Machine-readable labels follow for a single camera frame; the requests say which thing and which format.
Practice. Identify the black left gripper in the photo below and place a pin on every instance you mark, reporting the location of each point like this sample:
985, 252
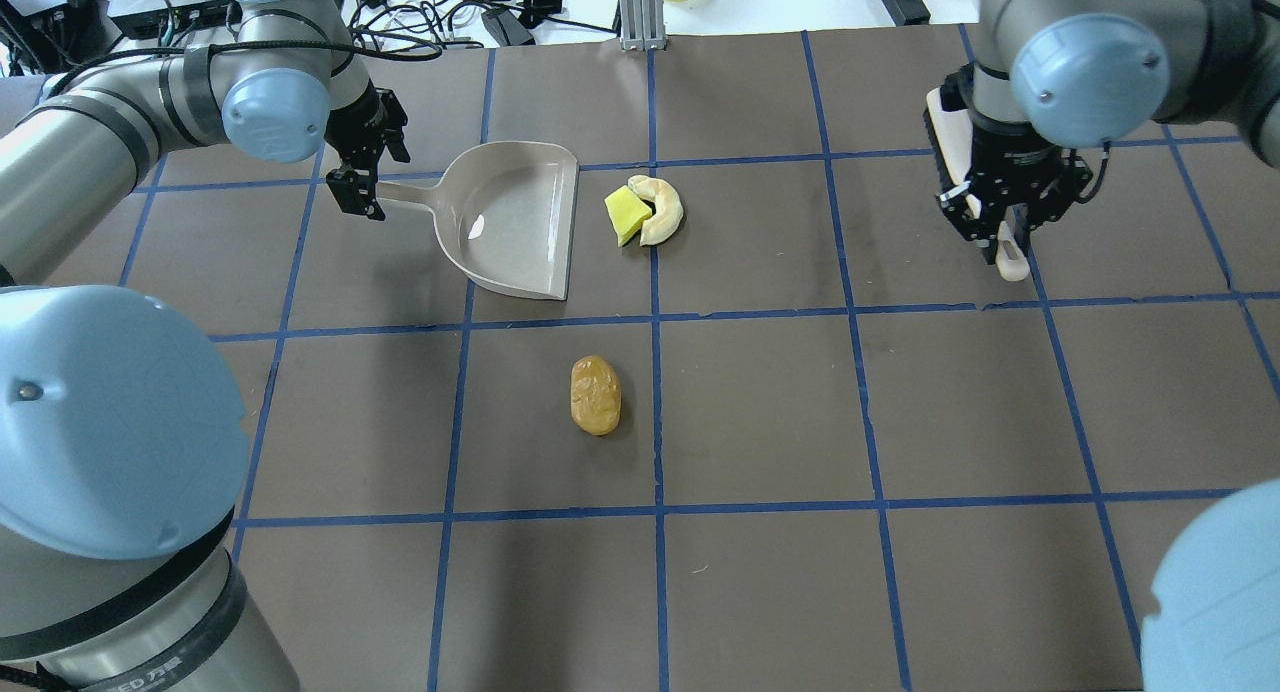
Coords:
358, 122

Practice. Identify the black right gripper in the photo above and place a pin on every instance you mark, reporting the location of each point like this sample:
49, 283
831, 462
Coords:
1008, 152

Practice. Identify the beige hand brush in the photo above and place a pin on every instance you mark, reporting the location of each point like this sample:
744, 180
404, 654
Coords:
964, 192

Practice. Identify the beige plastic dustpan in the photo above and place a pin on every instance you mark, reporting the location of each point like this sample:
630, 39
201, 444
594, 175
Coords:
503, 213

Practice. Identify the yellow sponge piece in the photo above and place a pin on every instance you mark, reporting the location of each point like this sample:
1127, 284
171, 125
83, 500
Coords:
627, 213

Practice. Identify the orange-yellow potato-like lump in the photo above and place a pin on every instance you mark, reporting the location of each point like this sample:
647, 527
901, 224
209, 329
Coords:
595, 396

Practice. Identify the cream bread crust piece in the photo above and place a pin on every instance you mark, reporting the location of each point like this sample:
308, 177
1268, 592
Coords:
668, 212

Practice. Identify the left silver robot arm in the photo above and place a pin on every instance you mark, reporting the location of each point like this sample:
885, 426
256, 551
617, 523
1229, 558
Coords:
123, 452

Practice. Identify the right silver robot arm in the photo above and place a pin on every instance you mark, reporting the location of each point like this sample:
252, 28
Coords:
1051, 78

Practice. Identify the aluminium frame post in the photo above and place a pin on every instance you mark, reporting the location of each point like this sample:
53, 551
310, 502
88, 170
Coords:
642, 25

